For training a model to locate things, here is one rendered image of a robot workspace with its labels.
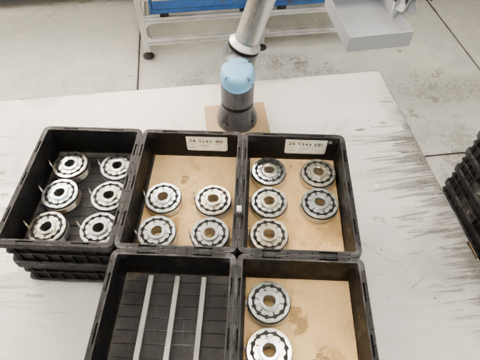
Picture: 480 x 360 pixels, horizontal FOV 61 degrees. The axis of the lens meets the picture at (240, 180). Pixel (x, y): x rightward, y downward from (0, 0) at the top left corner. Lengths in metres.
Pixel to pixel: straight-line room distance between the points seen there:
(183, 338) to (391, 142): 1.02
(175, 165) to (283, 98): 0.61
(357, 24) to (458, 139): 1.48
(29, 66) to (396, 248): 2.76
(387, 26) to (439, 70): 1.81
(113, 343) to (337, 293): 0.55
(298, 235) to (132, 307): 0.47
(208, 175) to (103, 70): 1.99
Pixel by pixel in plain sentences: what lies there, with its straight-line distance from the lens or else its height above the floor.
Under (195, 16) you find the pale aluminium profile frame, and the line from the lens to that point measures 2.96.
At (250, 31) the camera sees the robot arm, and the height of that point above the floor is 1.04.
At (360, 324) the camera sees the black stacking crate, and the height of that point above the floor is 0.88.
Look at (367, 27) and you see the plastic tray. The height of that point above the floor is 1.05.
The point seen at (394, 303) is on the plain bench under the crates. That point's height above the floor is 0.70.
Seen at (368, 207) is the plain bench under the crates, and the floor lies 0.70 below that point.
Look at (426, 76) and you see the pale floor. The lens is 3.18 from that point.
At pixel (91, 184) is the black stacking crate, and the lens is 1.29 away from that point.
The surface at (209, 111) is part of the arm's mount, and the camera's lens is 1.57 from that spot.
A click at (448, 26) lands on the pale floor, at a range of 3.78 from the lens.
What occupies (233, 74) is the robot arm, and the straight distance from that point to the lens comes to 1.38.
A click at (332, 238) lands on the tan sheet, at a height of 0.83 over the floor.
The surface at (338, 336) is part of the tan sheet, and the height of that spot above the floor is 0.83.
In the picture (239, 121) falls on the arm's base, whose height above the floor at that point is 0.78.
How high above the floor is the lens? 1.80
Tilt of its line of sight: 53 degrees down
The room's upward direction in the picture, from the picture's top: straight up
